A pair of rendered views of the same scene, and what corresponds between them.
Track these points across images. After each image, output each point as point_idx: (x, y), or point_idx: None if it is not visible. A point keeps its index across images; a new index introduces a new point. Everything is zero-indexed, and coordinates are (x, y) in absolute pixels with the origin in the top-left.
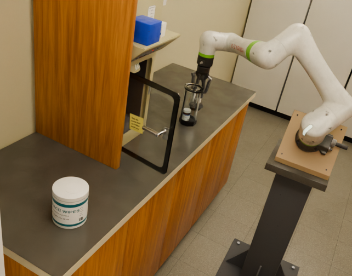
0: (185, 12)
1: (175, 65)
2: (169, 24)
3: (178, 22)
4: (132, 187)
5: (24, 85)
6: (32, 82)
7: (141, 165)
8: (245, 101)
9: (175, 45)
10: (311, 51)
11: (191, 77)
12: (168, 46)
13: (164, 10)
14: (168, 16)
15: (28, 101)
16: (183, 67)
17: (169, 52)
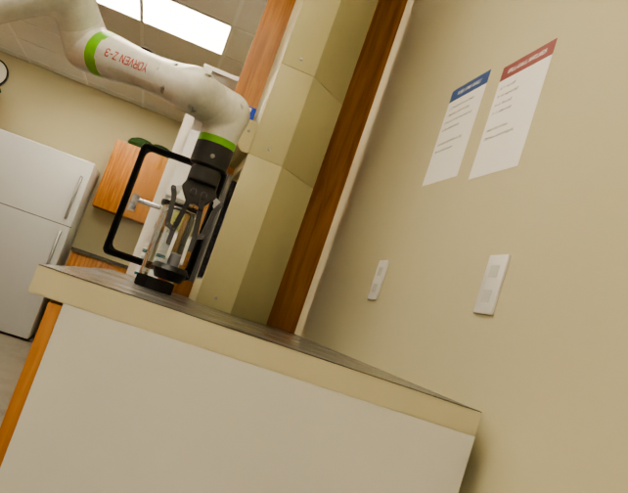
0: (618, 196)
1: (450, 400)
2: (521, 236)
3: (570, 236)
4: (126, 276)
5: (320, 269)
6: (323, 270)
7: None
8: (59, 265)
9: (540, 348)
10: None
11: (320, 354)
12: (504, 331)
13: (512, 182)
14: (523, 206)
15: (313, 292)
16: (422, 391)
17: (505, 365)
